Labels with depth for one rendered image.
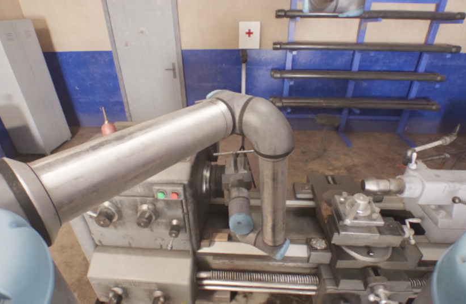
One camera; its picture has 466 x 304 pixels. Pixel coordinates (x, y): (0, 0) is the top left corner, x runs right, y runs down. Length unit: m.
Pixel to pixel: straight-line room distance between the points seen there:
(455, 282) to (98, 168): 0.45
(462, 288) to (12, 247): 0.35
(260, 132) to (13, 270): 0.53
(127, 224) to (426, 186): 1.45
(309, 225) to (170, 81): 3.35
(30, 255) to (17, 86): 4.09
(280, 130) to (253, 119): 0.07
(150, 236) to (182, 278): 0.25
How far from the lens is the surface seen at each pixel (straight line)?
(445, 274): 0.29
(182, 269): 1.34
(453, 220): 1.68
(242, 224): 0.98
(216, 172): 1.28
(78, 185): 0.45
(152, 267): 1.38
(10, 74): 4.31
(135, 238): 1.37
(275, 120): 0.65
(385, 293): 1.32
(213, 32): 4.12
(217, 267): 1.50
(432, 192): 1.56
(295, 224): 1.66
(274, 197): 0.80
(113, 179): 0.46
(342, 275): 1.31
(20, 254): 0.26
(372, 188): 1.45
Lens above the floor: 1.90
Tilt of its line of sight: 30 degrees down
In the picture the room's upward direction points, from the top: 1 degrees counter-clockwise
